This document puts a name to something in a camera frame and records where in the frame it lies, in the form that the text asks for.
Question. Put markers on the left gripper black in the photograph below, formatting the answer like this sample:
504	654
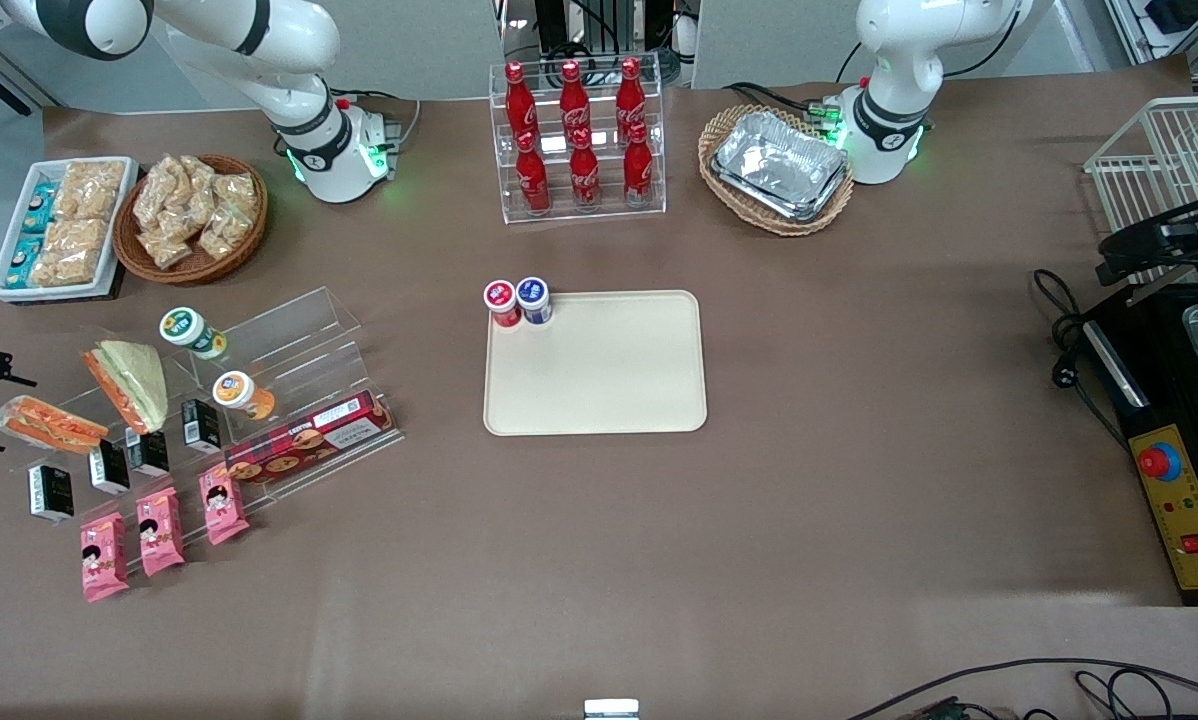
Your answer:
1191	231

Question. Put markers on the sandwich with orange crust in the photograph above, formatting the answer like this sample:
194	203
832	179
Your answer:
49	425

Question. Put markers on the grey arm base connector box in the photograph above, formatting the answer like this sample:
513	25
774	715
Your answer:
384	130

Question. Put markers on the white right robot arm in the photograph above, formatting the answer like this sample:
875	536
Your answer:
289	40

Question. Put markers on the wrapped triangle sandwich white bread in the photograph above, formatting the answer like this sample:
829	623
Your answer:
139	390

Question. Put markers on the white rectangular plastic tray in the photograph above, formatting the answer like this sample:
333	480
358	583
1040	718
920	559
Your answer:
119	240

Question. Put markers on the aluminium foil tray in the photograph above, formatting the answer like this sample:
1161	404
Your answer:
809	213
779	155

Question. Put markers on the beige plastic serving tray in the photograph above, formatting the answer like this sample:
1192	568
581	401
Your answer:
599	365

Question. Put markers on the small black carton box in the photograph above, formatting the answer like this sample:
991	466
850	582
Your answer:
149	453
50	494
200	424
109	467

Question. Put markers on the silver machine bar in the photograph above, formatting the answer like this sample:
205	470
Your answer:
1114	362

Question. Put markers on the small teal snack packet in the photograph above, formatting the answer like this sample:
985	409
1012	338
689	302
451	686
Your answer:
26	258
40	206

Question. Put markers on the clear bag of rice crackers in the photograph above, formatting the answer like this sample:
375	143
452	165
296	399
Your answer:
91	190
69	252

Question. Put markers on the black sealing machine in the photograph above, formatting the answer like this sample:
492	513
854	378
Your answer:
1149	400

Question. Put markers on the pink snack packet cartoon girl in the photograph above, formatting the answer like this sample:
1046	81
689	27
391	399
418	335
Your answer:
160	532
104	558
224	505

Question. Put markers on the small jar with green cap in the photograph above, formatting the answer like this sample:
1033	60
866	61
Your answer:
189	330

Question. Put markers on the red emergency stop button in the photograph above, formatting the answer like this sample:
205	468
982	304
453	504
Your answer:
1159	462

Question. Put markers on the clear bag of puffed snacks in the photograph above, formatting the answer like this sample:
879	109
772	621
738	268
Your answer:
225	232
236	190
197	175
157	190
187	216
167	250

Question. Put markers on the dark brown wicker basket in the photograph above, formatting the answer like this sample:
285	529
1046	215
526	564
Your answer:
199	270

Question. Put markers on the small jar with orange cap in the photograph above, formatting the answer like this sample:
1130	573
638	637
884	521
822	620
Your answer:
239	392

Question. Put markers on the yellow control panel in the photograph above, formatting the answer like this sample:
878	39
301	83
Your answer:
1194	520

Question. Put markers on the dark diagonal floor bar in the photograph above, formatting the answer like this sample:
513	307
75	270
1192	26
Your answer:
19	82

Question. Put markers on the clear acrylic stepped display stand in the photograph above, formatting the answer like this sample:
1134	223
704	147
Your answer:
299	330

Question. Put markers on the red tartan shortbread box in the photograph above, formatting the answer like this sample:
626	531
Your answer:
309	438

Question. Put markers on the light wicker basket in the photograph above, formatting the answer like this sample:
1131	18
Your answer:
724	190

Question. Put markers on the red cola bottle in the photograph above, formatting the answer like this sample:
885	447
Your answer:
630	95
638	172
585	178
573	98
533	180
519	100

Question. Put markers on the small jar with red cap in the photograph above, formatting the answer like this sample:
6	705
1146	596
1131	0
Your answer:
501	300

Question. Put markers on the small jar with blue cap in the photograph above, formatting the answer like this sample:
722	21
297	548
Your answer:
533	298

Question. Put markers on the clear acrylic bottle rack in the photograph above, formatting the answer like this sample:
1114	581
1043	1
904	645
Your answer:
579	215

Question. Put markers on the black equipment stand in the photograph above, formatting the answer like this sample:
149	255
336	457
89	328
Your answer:
599	25

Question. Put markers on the small white silver object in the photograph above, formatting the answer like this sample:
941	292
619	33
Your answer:
611	710

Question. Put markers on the aluminium frame shelf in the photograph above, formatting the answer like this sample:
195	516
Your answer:
1174	30

